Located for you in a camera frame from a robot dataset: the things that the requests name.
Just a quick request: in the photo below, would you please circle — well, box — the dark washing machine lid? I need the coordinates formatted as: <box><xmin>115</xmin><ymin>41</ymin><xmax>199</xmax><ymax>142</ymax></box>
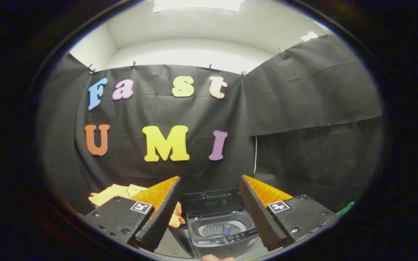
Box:
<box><xmin>184</xmin><ymin>188</ymin><xmax>246</xmax><ymax>219</ymax></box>

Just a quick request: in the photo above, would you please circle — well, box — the green object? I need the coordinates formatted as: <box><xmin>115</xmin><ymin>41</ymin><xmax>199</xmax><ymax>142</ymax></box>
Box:
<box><xmin>336</xmin><ymin>201</ymin><xmax>355</xmax><ymax>215</ymax></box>

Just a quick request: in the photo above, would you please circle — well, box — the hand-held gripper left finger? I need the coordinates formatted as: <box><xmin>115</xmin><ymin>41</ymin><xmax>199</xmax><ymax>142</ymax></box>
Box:
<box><xmin>85</xmin><ymin>176</ymin><xmax>181</xmax><ymax>252</ymax></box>

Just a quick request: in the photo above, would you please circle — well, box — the row of small cloth clips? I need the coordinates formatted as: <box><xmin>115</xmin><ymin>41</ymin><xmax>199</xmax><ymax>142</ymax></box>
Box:
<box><xmin>87</xmin><ymin>32</ymin><xmax>331</xmax><ymax>79</ymax></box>

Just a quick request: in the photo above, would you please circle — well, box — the grey washing machine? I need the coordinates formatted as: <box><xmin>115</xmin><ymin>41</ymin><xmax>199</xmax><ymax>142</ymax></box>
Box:
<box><xmin>185</xmin><ymin>210</ymin><xmax>264</xmax><ymax>258</ymax></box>

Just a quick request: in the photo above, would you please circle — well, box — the black backdrop cloth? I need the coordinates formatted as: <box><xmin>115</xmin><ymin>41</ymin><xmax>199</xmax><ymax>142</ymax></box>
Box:
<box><xmin>37</xmin><ymin>34</ymin><xmax>384</xmax><ymax>218</ymax></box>

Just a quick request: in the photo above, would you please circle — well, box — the orange polo shirt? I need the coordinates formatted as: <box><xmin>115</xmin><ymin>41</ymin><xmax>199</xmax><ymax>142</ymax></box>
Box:
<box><xmin>89</xmin><ymin>184</ymin><xmax>186</xmax><ymax>228</ymax></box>

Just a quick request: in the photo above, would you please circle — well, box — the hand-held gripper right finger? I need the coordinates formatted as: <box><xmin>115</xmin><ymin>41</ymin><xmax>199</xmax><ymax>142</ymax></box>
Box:
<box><xmin>239</xmin><ymin>174</ymin><xmax>336</xmax><ymax>252</ymax></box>

